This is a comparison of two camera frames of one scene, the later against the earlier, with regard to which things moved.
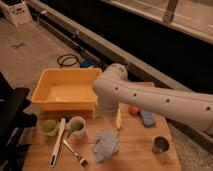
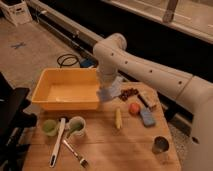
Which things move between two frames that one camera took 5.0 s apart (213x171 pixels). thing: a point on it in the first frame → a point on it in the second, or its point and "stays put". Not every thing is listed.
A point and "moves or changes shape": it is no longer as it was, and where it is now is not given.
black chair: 14,122 stays put
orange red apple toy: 133,110 stays put
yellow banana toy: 119,119 stays put
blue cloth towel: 106,144 moves or changes shape
